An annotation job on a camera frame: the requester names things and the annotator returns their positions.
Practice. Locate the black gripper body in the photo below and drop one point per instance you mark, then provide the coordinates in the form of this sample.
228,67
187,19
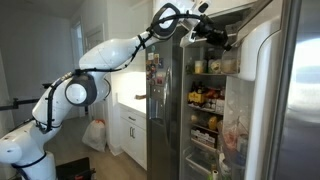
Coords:
211,35

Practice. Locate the translucent door dairy compartment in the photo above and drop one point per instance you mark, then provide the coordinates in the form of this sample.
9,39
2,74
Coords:
230,65

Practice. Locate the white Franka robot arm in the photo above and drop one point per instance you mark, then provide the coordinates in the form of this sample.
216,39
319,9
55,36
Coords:
110,53

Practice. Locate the red food pack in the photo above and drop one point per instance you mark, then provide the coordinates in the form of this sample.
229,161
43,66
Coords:
213,93

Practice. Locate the open refrigerator door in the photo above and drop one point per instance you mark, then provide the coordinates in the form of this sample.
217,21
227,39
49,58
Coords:
263,100

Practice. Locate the refrigerator body with shelves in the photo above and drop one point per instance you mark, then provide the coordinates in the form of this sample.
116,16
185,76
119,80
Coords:
185,133

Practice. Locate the stainless freezer door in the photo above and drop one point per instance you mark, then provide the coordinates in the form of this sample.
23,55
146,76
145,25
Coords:
158,140

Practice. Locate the white panel room door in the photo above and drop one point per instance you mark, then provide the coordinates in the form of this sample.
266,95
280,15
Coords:
95,33

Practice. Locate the dark jar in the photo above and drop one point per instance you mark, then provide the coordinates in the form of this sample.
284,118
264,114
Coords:
210,55

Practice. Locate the pale bagged food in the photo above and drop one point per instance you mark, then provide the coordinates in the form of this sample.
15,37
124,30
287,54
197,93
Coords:
215,66

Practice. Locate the yellow tub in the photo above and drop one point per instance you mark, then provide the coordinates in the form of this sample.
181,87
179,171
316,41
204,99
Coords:
199,66

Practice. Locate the dark green produce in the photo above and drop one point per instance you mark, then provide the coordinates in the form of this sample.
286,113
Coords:
189,69

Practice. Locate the brown beer bottle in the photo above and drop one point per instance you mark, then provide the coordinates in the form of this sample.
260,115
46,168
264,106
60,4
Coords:
192,87
200,87

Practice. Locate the dark photo magnet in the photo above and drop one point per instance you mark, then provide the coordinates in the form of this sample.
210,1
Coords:
160,63

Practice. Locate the white food boxes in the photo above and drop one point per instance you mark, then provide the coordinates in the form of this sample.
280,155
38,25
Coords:
219,105

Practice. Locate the teal round magnet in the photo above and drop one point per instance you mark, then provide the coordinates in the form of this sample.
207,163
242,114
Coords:
153,49

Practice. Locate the yellow beer carton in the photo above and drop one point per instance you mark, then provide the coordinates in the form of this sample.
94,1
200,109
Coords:
196,97

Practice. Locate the tan rectangular magnet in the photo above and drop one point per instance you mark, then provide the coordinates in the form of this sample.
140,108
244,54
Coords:
156,59

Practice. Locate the white square magnet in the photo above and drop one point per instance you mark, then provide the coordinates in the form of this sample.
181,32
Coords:
150,56

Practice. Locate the red photo magnet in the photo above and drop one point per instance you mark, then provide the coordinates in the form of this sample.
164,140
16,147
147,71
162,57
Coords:
159,80

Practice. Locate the colourful figure magnet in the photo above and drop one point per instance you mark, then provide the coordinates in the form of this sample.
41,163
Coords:
152,71

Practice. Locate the yellow orange food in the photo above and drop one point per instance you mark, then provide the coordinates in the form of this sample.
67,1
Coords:
212,122

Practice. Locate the pale round fruit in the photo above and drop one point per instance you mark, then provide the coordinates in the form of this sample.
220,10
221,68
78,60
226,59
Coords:
193,118

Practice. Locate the water ice dispenser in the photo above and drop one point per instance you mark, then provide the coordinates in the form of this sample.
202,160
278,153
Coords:
156,106

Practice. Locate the pink food bag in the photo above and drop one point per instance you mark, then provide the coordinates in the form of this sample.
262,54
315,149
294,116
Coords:
230,140

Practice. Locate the printed cardboard carton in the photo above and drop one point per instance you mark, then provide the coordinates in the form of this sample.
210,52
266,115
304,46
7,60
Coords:
203,137

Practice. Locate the dark drawer pull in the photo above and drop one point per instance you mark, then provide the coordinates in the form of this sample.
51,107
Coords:
132,118

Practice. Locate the clear crisper drawer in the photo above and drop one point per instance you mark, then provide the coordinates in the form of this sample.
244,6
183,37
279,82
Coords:
200,163

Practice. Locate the green bottle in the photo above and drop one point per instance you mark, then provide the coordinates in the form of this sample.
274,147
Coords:
210,176

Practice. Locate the white base cabinet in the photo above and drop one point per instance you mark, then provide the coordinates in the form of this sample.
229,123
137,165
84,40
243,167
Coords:
138,146

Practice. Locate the white trash bag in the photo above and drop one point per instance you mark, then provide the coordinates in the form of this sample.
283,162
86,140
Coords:
95,136

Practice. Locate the black perforated robot table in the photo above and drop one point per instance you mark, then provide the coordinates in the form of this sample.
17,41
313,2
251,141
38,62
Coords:
71,166

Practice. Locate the black orange clamp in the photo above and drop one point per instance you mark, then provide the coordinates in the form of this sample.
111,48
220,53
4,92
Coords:
79,177

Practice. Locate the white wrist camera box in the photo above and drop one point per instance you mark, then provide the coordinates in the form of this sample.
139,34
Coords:
187,38

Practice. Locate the black stereo camera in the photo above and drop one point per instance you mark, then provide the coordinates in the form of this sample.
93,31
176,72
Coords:
46,85

